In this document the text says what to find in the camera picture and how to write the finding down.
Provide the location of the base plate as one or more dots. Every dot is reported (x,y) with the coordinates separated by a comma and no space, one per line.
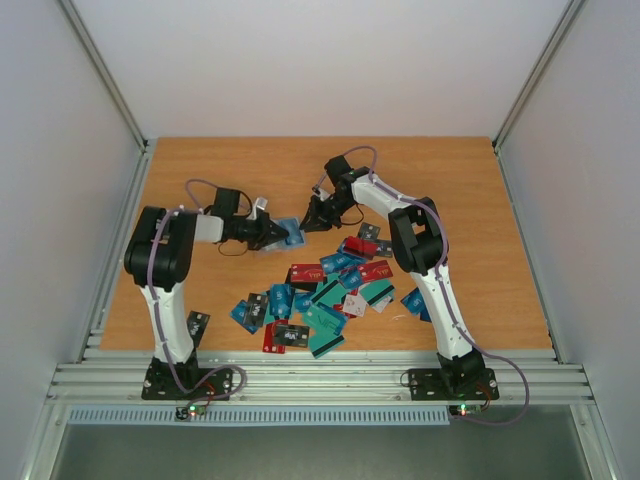
(432,384)
(160,385)

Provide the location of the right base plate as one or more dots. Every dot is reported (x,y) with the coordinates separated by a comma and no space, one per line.
(432,384)

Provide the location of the blue card left bottom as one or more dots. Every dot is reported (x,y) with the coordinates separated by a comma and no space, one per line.
(238,315)

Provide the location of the red card upper right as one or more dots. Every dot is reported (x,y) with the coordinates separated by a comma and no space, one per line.
(359,247)

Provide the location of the black card top right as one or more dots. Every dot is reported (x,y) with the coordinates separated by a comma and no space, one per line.
(368,232)

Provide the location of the teal VIP card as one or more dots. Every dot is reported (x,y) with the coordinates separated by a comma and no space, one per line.
(322,318)

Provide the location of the left base plate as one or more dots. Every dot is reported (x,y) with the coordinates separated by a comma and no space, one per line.
(160,385)

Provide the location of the black card on red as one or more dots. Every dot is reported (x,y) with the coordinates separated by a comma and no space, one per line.
(291,335)

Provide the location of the black card lone left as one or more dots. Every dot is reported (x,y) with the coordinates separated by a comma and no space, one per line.
(196,325)

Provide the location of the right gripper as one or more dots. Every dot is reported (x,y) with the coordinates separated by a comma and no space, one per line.
(325,209)

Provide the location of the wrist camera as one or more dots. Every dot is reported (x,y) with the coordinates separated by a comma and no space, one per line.
(318,190)
(259,206)

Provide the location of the white card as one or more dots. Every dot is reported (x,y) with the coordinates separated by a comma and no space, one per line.
(354,305)

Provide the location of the red card bottom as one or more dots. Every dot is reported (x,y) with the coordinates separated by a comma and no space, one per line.
(269,345)

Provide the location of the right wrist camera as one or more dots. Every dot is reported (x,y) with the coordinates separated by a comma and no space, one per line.
(318,190)

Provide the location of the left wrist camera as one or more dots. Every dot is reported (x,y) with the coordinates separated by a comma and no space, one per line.
(259,206)

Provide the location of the red VIP card centre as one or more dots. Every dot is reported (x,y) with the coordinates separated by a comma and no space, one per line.
(374,271)

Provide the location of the blue slotted cable duct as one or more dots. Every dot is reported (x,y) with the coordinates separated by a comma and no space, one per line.
(260,416)

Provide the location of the teal card magnetic stripe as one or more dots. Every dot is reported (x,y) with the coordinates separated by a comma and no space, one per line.
(322,343)

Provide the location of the blue VIP card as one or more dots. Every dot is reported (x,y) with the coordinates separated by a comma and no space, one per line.
(291,226)

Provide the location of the blue card right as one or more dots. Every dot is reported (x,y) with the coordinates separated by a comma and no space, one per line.
(414,302)

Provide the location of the black VIP card left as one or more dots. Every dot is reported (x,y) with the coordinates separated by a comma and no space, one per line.
(256,309)

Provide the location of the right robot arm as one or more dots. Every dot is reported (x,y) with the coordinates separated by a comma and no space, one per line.
(420,248)

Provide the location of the red vip card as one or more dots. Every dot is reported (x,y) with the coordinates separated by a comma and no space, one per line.
(374,271)
(305,273)

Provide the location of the red VIP card upper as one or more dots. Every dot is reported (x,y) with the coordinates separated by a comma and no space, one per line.
(305,273)

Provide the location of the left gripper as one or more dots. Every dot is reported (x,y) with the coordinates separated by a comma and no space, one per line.
(266,236)

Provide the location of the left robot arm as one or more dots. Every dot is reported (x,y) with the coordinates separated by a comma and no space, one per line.
(158,258)

